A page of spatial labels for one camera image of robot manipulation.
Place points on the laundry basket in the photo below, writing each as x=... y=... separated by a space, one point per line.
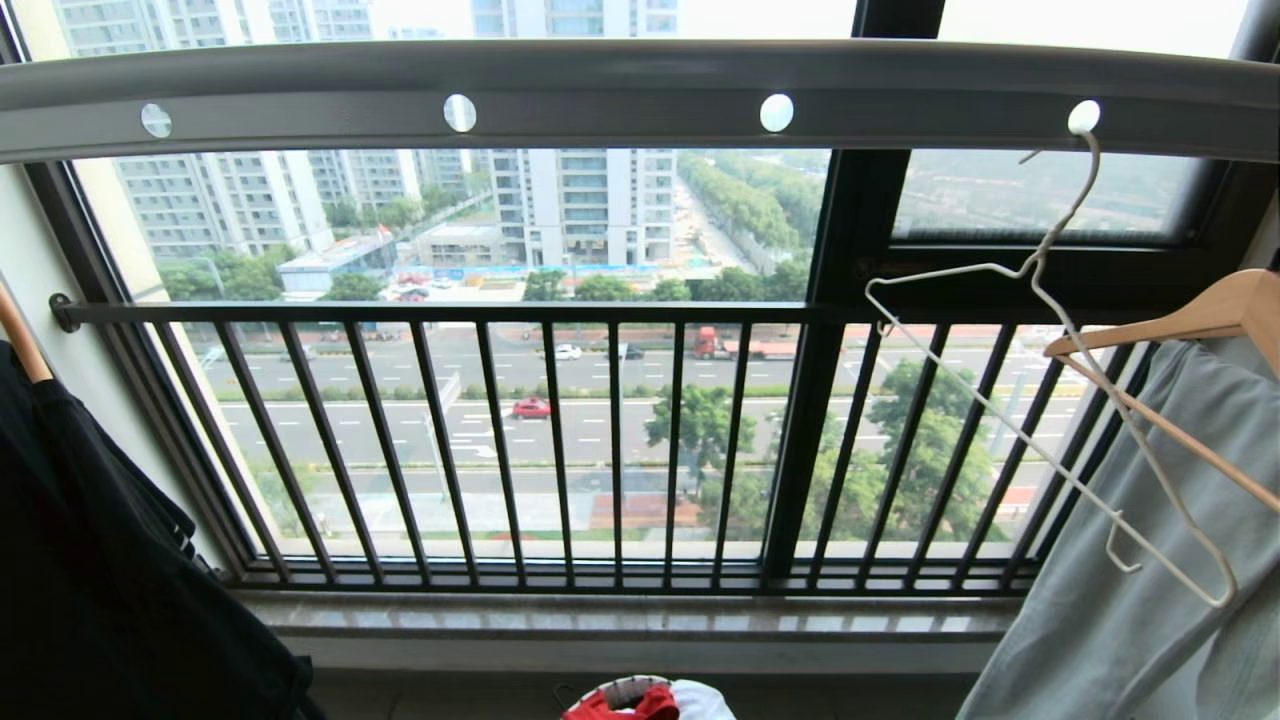
x=625 y=686

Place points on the red garment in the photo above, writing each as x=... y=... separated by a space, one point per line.
x=625 y=706

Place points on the white garment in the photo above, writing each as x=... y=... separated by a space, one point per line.
x=705 y=702

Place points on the grey hanging garment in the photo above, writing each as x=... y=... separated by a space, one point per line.
x=1150 y=600

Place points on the wooden hanger with grey garment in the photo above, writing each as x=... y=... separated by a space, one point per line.
x=1215 y=310

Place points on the black hanging garment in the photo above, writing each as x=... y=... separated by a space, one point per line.
x=90 y=560

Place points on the wooden hanger with black garment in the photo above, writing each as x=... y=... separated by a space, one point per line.
x=18 y=345

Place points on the black window guard railing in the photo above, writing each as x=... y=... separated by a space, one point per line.
x=450 y=312

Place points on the black window frame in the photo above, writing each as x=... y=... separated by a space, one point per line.
x=845 y=260

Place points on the grey clothes rail with holes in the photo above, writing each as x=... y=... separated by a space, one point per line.
x=620 y=95

